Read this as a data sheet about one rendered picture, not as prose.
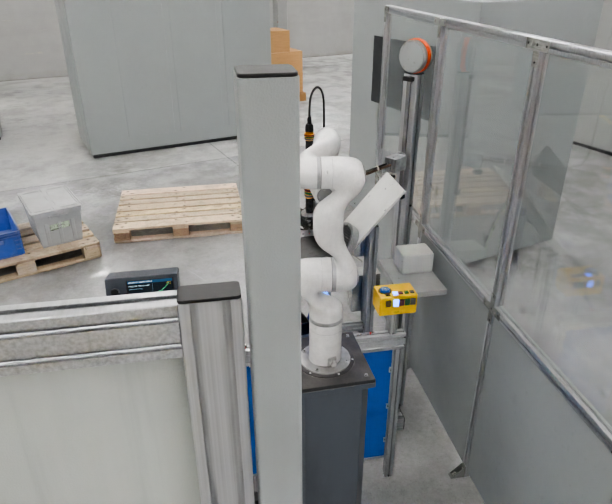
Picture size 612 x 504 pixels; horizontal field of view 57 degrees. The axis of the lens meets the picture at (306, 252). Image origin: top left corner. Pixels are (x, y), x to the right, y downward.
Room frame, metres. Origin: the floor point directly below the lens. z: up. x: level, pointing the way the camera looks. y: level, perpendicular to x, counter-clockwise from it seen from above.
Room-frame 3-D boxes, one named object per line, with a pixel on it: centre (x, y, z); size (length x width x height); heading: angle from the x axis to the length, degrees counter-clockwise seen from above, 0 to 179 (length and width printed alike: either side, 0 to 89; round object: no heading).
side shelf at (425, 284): (2.52, -0.54, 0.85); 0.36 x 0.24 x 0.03; 10
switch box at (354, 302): (2.59, -0.31, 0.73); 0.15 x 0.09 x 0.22; 100
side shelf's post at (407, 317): (2.52, -0.54, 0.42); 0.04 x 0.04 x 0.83; 10
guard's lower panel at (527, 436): (2.43, -0.73, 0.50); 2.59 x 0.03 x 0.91; 10
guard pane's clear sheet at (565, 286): (2.43, -0.73, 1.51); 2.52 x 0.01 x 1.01; 10
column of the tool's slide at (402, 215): (2.82, -0.52, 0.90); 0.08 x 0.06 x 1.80; 45
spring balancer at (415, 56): (2.82, -0.52, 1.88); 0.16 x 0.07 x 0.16; 45
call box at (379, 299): (2.01, -0.37, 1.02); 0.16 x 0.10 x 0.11; 100
